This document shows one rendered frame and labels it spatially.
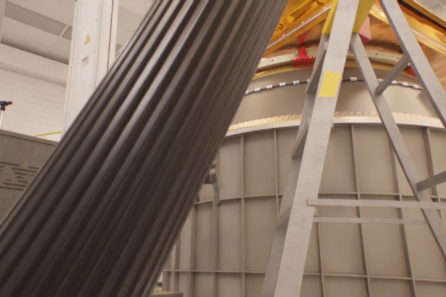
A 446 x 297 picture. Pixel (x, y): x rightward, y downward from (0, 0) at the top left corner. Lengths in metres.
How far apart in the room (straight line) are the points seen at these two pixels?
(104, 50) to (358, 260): 1.50
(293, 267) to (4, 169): 0.95
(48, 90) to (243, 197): 8.59
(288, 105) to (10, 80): 8.51
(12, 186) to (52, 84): 9.08
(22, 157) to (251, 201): 1.16
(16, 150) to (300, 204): 0.94
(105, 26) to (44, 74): 8.29
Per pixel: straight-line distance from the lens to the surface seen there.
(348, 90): 2.40
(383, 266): 2.08
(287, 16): 2.58
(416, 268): 2.15
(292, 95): 2.35
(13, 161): 1.45
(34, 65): 10.21
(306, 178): 1.31
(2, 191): 1.43
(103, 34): 1.91
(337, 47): 1.55
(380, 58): 2.70
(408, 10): 2.81
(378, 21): 2.51
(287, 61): 2.57
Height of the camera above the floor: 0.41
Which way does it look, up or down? 16 degrees up
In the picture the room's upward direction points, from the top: 1 degrees clockwise
